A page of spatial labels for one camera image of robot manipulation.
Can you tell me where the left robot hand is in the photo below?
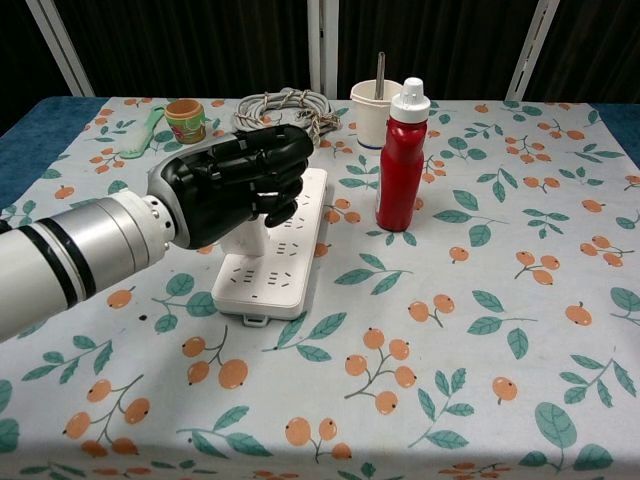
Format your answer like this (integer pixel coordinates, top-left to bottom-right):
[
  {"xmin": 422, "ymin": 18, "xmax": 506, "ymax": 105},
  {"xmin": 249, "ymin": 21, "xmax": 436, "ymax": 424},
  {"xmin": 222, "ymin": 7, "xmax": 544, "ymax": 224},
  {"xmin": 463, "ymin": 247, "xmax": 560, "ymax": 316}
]
[{"xmin": 146, "ymin": 124, "xmax": 314, "ymax": 251}]

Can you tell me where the white plug adapter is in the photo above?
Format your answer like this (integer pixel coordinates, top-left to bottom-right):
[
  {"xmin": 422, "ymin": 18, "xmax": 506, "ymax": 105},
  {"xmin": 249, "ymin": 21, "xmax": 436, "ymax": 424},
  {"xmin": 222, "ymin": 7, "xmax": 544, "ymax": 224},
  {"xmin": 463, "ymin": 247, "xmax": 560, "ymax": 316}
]
[{"xmin": 214, "ymin": 219, "xmax": 266, "ymax": 257}]

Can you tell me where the white power strip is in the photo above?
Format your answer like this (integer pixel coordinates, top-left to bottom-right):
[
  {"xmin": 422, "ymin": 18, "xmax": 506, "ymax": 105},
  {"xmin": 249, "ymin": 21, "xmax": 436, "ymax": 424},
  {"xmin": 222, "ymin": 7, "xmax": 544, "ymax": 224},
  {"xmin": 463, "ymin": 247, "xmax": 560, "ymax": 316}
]
[{"xmin": 210, "ymin": 167, "xmax": 329, "ymax": 329}]

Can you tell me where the small orange green cup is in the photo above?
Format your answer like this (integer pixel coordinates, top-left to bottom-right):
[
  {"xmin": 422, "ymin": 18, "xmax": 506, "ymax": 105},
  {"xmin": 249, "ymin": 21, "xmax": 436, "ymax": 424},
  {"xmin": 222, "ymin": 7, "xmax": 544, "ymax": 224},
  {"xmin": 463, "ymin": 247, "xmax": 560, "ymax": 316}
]
[{"xmin": 164, "ymin": 98, "xmax": 208, "ymax": 146}]

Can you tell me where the green brush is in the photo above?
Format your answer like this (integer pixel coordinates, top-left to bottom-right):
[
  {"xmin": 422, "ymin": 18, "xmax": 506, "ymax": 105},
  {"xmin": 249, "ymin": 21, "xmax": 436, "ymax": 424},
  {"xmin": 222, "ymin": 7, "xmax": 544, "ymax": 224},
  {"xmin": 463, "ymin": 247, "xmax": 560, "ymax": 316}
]
[{"xmin": 117, "ymin": 105, "xmax": 167, "ymax": 161}]

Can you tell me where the black curtain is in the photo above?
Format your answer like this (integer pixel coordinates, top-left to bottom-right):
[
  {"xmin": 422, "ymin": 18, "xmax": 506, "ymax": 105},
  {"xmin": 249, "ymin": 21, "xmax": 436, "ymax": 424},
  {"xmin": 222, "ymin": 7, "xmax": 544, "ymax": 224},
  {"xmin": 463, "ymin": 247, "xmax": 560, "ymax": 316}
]
[{"xmin": 0, "ymin": 0, "xmax": 640, "ymax": 139}]

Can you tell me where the white paper cup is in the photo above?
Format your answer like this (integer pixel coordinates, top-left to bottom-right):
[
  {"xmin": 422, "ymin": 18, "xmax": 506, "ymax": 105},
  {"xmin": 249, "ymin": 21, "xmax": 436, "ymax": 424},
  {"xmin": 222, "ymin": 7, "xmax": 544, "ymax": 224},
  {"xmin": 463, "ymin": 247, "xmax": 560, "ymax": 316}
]
[{"xmin": 349, "ymin": 79, "xmax": 404, "ymax": 157}]

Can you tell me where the red bottle with white cap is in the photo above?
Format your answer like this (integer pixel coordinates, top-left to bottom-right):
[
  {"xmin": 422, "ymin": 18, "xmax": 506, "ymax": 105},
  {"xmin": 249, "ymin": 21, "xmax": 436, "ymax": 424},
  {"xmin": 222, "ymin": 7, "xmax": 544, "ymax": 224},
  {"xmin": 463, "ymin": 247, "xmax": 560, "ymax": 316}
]
[{"xmin": 375, "ymin": 76, "xmax": 431, "ymax": 233}]

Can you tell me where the floral fruit print tablecloth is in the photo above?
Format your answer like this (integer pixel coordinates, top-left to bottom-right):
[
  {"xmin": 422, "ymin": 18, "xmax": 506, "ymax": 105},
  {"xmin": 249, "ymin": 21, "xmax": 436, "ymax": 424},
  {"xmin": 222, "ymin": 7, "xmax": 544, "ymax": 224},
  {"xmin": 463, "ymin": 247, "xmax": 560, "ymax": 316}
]
[{"xmin": 0, "ymin": 94, "xmax": 640, "ymax": 480}]

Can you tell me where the grey cable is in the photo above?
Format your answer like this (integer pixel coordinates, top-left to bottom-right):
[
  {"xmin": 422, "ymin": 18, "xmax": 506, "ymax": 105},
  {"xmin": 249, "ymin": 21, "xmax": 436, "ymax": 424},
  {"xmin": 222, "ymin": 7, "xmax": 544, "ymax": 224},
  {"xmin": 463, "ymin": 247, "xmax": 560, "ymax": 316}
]
[{"xmin": 234, "ymin": 87, "xmax": 343, "ymax": 147}]

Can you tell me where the white frame post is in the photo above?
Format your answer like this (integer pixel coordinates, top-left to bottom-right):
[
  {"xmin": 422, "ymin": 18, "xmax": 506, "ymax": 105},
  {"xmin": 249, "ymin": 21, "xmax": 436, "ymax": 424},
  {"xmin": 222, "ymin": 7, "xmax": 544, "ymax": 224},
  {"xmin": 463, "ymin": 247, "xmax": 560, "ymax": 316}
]
[
  {"xmin": 27, "ymin": 0, "xmax": 96, "ymax": 99},
  {"xmin": 305, "ymin": 0, "xmax": 341, "ymax": 99},
  {"xmin": 504, "ymin": 0, "xmax": 561, "ymax": 104}
]

